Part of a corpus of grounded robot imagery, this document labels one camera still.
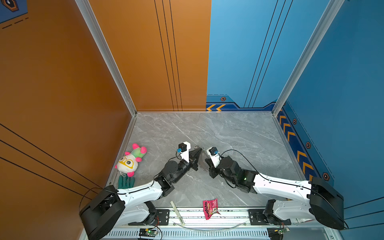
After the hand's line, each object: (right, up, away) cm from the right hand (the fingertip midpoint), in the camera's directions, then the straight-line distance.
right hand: (206, 160), depth 79 cm
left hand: (-2, +7, -5) cm, 9 cm away
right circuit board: (+33, -33, -8) cm, 47 cm away
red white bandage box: (+45, -27, -7) cm, 53 cm away
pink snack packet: (+2, -24, -3) cm, 24 cm away
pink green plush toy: (-45, -3, +6) cm, 45 cm away
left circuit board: (-29, -33, -8) cm, 44 cm away
